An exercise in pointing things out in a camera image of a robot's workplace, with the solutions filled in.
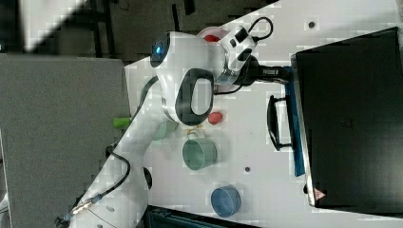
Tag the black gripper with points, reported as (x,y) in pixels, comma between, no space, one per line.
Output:
(253,71)

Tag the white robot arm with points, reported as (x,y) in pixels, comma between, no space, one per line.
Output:
(187,67)

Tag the black toaster oven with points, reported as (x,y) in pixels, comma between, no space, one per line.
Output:
(349,112)

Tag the grey round plate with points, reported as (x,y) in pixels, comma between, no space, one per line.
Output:
(217,31)

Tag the red plush ketchup bottle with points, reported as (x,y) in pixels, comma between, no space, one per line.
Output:
(211,38)

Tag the red round toy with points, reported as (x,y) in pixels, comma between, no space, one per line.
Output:
(215,118)

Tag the green cup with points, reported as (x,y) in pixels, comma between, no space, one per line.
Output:
(198,152)

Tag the blue cup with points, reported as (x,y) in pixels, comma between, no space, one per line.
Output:
(225,201)

